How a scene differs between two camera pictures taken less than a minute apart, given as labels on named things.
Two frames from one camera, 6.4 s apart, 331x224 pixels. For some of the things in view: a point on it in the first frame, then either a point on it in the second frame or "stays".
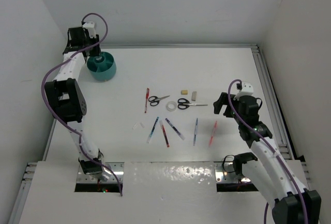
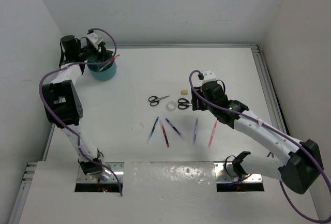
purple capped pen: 175,129 stays
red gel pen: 147,97 to 112,60
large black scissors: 184,103 stays
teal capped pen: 152,129 stays
